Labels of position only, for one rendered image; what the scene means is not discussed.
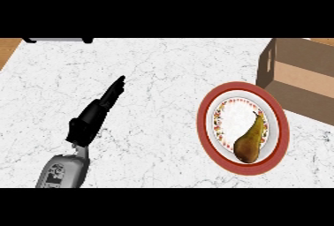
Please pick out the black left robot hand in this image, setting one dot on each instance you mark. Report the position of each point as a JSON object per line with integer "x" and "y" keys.
{"x": 92, "y": 117}

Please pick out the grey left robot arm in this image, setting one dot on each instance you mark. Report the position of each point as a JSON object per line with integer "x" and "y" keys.
{"x": 62, "y": 172}

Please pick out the olive brown squash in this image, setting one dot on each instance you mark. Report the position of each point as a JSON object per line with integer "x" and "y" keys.
{"x": 249, "y": 141}

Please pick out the red rimmed white plate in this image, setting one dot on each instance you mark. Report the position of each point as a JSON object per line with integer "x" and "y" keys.
{"x": 275, "y": 141}

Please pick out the brown cardboard box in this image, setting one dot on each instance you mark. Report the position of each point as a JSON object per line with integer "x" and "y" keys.
{"x": 300, "y": 78}

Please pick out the grey appliance with black feet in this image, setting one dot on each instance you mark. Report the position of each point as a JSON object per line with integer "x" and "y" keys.
{"x": 58, "y": 39}

